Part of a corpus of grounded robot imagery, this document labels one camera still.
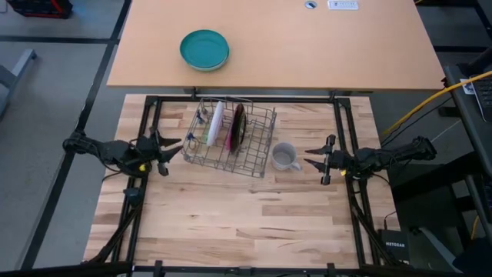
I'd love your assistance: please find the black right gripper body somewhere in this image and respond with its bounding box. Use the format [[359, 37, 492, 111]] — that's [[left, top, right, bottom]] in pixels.
[[321, 134, 361, 186]]

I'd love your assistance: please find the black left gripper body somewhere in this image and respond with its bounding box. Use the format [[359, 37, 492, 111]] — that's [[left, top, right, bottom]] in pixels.
[[134, 128, 171, 179]]

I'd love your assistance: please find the grey floral mug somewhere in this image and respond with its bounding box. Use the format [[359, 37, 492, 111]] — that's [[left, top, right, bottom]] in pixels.
[[271, 142, 302, 172]]

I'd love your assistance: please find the white plate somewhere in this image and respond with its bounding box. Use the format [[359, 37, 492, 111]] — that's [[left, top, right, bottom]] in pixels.
[[205, 100, 225, 148]]

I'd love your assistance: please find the grey wire dish rack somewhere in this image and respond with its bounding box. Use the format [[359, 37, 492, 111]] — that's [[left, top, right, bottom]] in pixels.
[[180, 96, 278, 179]]

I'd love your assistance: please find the pink plastic plate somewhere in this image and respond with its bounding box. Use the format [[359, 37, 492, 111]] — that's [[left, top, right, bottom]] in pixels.
[[225, 102, 248, 153]]

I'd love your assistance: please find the teal plate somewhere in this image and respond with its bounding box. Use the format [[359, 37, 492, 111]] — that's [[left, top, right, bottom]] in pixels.
[[178, 28, 231, 72]]

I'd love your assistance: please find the tan wooden desk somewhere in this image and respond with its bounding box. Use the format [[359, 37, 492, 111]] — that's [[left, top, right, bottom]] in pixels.
[[106, 0, 446, 92]]

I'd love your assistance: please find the dark side table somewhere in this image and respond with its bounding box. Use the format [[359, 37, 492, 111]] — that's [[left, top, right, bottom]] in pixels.
[[442, 45, 492, 251]]

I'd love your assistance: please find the white paper label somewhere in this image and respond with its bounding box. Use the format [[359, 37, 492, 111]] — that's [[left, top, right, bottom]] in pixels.
[[459, 78, 477, 95]]

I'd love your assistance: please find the white power strip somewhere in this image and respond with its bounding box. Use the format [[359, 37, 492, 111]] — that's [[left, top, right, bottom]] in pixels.
[[327, 0, 359, 11]]

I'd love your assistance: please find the black keyboard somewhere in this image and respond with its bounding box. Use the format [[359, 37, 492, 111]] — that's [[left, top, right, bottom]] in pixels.
[[471, 75, 492, 124]]

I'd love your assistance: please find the grey table leg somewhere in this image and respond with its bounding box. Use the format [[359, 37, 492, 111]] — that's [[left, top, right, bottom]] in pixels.
[[0, 48, 38, 116]]

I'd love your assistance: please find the black and red crate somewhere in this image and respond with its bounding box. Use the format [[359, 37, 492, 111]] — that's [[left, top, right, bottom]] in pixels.
[[5, 0, 73, 19]]

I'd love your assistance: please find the black metal table frame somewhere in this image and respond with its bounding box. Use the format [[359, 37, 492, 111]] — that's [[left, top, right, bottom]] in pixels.
[[80, 87, 408, 277]]

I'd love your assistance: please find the black Netgear network switch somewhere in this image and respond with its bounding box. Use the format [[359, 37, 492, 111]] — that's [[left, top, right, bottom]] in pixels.
[[377, 229, 411, 262]]

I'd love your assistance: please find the long yellow cable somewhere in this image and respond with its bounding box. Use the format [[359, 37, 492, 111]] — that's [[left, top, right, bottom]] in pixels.
[[378, 70, 492, 139]]

